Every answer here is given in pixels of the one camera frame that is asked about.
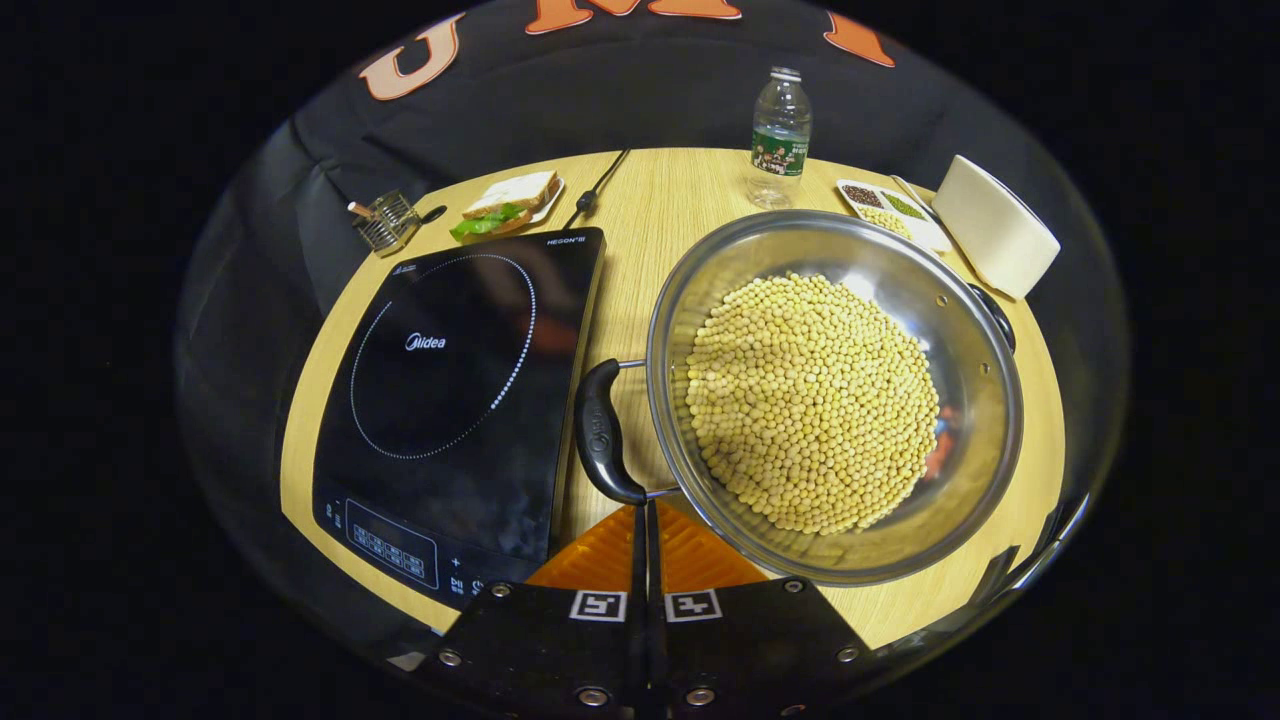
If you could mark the black induction cooktop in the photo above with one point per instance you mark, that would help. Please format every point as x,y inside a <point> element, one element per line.
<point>450,360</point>

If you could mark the white square container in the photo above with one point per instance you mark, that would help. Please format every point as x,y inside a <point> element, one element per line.
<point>990,230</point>

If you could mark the small pale cylinder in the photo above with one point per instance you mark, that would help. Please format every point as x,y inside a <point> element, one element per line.
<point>360,209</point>

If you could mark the lettuce sandwich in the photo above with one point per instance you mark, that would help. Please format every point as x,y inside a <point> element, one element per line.
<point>505,200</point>

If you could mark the pile of soybeans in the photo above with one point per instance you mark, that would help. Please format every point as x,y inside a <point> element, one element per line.
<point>810,400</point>

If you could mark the clear plastic water bottle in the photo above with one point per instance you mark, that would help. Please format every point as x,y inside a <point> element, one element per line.
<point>780,150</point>

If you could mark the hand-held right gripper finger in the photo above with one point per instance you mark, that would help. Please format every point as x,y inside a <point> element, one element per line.
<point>656,600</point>
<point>638,600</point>

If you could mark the white divided seasoning tray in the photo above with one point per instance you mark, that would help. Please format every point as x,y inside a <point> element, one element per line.
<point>890,207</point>

